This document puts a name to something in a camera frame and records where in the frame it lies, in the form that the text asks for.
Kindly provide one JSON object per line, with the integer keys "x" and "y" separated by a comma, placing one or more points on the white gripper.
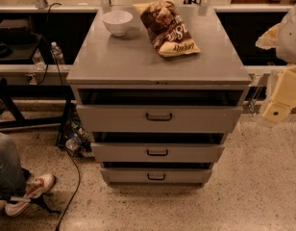
{"x": 290, "y": 38}

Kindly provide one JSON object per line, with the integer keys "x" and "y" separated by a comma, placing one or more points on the grey top drawer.
{"x": 158, "y": 119}

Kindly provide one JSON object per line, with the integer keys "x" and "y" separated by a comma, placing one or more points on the grey drawer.
{"x": 157, "y": 152}
{"x": 155, "y": 175}
{"x": 158, "y": 119}

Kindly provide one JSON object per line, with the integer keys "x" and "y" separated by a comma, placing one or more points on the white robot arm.
{"x": 282, "y": 37}

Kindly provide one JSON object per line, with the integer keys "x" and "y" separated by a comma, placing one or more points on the grey metal drawer cabinet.
{"x": 128, "y": 71}

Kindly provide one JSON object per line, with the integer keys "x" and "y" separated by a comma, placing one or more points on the grey middle drawer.
{"x": 157, "y": 152}

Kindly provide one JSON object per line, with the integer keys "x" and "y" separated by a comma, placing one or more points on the grey bottom drawer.
{"x": 155, "y": 175}

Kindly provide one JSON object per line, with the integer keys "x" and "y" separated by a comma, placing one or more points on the brown chip bag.
{"x": 166, "y": 29}

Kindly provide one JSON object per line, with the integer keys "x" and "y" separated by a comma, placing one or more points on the white ceramic bowl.
{"x": 117, "y": 22}

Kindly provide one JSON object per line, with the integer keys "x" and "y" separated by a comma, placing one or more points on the bin with trash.
{"x": 75, "y": 139}

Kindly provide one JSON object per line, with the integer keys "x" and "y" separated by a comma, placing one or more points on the clear plastic water bottle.
{"x": 57, "y": 54}

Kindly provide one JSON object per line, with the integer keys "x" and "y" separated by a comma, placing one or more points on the blue jeans leg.
{"x": 12, "y": 181}

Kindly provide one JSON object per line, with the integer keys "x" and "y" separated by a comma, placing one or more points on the black metal stand frame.
{"x": 35, "y": 92}

